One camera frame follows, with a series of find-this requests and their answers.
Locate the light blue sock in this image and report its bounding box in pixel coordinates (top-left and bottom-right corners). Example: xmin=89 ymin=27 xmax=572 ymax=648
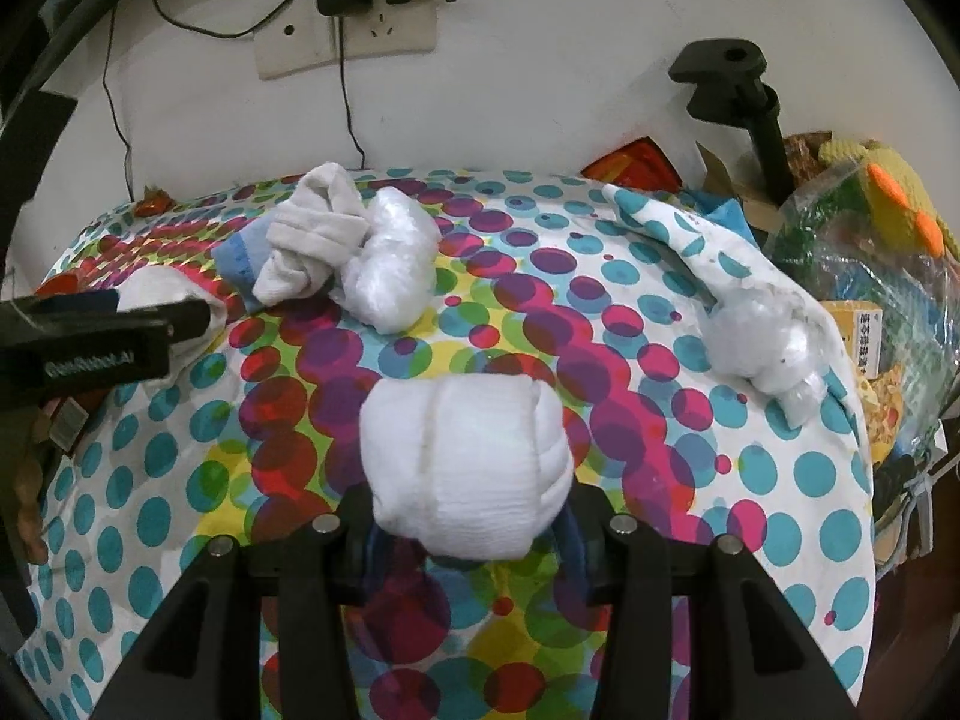
xmin=212 ymin=221 xmax=275 ymax=293

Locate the yellow carton box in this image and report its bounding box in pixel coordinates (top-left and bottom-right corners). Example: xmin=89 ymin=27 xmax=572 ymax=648
xmin=45 ymin=394 xmax=91 ymax=455

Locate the crumpled white plastic bag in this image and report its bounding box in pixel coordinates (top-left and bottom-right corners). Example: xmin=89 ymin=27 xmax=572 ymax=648
xmin=341 ymin=186 xmax=442 ymax=335
xmin=705 ymin=292 xmax=830 ymax=425

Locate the red packet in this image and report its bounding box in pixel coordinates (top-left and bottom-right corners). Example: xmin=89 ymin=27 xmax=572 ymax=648
xmin=585 ymin=136 xmax=683 ymax=188

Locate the blue cloth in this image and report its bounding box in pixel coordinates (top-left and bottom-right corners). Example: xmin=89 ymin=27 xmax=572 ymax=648
xmin=686 ymin=187 xmax=755 ymax=230

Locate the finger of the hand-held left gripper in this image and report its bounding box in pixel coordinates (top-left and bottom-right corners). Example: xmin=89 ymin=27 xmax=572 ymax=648
xmin=0 ymin=286 xmax=213 ymax=342

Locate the white wall plate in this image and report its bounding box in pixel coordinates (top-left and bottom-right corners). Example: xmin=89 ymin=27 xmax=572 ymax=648
xmin=253 ymin=11 xmax=338 ymax=80

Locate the polka dot tablecloth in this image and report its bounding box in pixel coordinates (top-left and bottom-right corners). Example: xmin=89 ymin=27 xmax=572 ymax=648
xmin=15 ymin=165 xmax=878 ymax=720

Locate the orange toy figure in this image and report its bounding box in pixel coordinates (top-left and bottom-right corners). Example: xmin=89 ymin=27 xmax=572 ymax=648
xmin=11 ymin=457 xmax=50 ymax=563

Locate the brown cardboard piece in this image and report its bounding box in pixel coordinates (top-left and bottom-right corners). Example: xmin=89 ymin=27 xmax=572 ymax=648
xmin=696 ymin=139 xmax=785 ymax=233

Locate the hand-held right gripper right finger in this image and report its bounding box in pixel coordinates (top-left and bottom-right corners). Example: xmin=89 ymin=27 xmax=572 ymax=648
xmin=551 ymin=484 xmax=856 ymax=720

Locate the yellow plush duck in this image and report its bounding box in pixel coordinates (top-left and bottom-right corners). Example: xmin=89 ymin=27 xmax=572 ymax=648
xmin=817 ymin=136 xmax=960 ymax=256

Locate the black curved television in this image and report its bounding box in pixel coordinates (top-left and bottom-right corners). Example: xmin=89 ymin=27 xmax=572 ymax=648
xmin=0 ymin=0 xmax=102 ymax=241

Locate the yellow packet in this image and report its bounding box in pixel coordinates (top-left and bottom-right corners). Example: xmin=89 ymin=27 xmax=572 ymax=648
xmin=821 ymin=298 xmax=905 ymax=391

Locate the clear plastic bag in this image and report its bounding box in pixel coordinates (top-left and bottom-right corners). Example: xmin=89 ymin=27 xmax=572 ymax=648
xmin=765 ymin=165 xmax=960 ymax=466

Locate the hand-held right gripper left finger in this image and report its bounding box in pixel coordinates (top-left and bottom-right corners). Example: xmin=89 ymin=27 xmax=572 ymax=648
xmin=90 ymin=484 xmax=406 ymax=720

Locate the thin black cable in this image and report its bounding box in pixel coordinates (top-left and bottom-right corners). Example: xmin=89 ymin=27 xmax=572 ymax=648
xmin=152 ymin=0 xmax=263 ymax=38
xmin=336 ymin=13 xmax=370 ymax=168
xmin=101 ymin=11 xmax=143 ymax=203

